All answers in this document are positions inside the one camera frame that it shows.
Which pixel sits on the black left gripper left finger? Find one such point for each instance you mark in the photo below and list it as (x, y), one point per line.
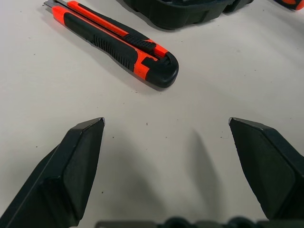
(59, 175)

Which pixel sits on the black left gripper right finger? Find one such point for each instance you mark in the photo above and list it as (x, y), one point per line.
(268, 166)

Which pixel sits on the orange black utility knife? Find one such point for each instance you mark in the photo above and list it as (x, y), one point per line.
(114, 40)

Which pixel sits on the black plastic tool case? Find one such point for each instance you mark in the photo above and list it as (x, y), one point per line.
(180, 12)

